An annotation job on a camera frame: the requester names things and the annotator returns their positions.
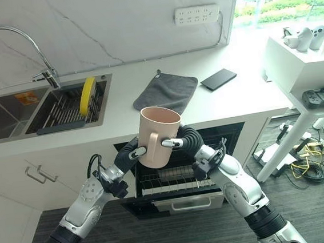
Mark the grey dish cloth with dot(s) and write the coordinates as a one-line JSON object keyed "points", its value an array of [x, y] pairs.
{"points": [[166, 91]]}

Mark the orange sticker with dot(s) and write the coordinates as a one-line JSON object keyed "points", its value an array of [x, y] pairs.
{"points": [[26, 98]]}

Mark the white VR controller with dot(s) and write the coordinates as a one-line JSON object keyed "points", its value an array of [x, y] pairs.
{"points": [[318, 36], [304, 38]]}

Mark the black flat tablet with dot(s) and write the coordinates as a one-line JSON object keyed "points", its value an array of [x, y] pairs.
{"points": [[218, 79]]}

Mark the beige plastic mug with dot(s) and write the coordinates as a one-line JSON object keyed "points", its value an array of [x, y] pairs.
{"points": [[157, 136]]}

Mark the white power strip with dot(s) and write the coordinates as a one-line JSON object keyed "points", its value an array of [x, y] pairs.
{"points": [[197, 14]]}

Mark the stainless steel sink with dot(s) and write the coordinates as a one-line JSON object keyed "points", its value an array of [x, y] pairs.
{"points": [[43, 108]]}

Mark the yellow plate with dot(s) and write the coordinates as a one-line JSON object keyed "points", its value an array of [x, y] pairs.
{"points": [[87, 95]]}

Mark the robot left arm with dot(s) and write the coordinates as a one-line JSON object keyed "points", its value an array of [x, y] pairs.
{"points": [[81, 209]]}

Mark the chrome kitchen faucet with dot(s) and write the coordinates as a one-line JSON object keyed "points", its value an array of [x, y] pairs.
{"points": [[20, 52]]}

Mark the white side table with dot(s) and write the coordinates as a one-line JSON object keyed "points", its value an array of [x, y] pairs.
{"points": [[296, 85]]}

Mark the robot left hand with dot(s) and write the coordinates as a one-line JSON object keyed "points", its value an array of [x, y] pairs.
{"points": [[124, 157]]}

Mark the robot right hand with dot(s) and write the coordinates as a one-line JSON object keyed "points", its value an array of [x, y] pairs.
{"points": [[189, 140]]}

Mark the white floor device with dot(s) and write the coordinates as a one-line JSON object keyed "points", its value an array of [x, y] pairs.
{"points": [[274, 159]]}

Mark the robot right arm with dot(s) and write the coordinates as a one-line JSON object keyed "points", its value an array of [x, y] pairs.
{"points": [[243, 194]]}

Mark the open dishwasher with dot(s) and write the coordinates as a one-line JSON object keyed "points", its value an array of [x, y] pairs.
{"points": [[185, 179]]}

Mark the black handheld controller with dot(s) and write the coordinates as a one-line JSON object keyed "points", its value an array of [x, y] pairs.
{"points": [[322, 98]]}

